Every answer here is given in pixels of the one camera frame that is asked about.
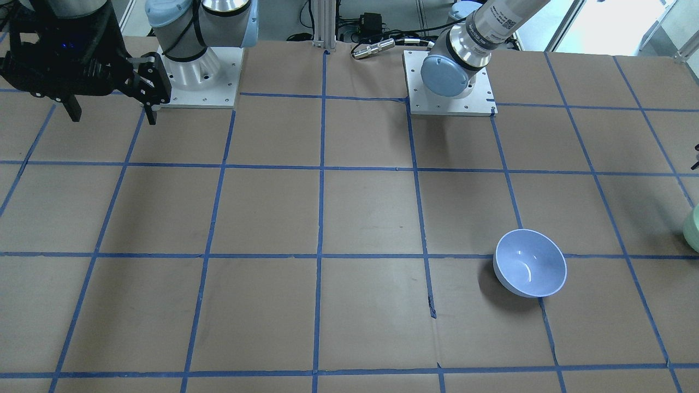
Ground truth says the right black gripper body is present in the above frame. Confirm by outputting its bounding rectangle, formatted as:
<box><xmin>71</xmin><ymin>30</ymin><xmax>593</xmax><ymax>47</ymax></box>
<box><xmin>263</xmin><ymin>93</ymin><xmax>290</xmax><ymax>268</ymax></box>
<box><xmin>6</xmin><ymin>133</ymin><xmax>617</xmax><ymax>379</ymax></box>
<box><xmin>2</xmin><ymin>1</ymin><xmax>133</xmax><ymax>102</ymax></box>

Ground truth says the green bowl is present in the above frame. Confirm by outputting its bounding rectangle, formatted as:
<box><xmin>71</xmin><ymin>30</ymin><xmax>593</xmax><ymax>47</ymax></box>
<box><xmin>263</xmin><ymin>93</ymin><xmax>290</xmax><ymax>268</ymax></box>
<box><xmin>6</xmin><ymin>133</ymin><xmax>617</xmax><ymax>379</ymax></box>
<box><xmin>683</xmin><ymin>204</ymin><xmax>699</xmax><ymax>252</ymax></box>

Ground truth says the blue bowl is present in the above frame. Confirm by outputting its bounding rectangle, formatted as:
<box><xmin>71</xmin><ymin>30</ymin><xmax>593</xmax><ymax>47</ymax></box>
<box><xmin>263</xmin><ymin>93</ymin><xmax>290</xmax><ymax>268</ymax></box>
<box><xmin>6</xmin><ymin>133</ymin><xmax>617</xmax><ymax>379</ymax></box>
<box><xmin>493</xmin><ymin>229</ymin><xmax>568</xmax><ymax>298</ymax></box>

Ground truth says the silver metal connector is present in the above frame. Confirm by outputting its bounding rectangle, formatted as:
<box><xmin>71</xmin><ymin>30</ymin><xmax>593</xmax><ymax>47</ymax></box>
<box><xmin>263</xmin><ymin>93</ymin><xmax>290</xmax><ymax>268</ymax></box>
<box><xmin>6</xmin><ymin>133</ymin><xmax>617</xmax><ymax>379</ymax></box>
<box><xmin>351</xmin><ymin>38</ymin><xmax>395</xmax><ymax>60</ymax></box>

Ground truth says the black power adapter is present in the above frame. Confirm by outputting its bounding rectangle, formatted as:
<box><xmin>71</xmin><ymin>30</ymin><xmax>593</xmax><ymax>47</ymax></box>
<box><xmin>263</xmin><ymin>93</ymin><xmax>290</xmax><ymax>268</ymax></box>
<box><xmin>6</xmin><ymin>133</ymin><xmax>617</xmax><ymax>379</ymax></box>
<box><xmin>358</xmin><ymin>12</ymin><xmax>383</xmax><ymax>40</ymax></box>

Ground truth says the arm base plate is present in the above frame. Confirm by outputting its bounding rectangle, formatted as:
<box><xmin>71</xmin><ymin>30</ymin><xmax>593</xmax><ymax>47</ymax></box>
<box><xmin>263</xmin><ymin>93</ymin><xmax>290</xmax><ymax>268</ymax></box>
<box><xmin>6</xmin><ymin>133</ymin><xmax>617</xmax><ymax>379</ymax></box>
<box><xmin>162</xmin><ymin>47</ymin><xmax>245</xmax><ymax>109</ymax></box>
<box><xmin>404</xmin><ymin>50</ymin><xmax>499</xmax><ymax>117</ymax></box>

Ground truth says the aluminium frame post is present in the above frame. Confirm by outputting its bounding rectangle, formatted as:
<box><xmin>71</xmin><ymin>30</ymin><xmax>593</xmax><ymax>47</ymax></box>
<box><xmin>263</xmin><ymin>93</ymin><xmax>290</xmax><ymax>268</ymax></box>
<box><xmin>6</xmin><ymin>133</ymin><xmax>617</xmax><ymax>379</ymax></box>
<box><xmin>310</xmin><ymin>1</ymin><xmax>337</xmax><ymax>52</ymax></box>

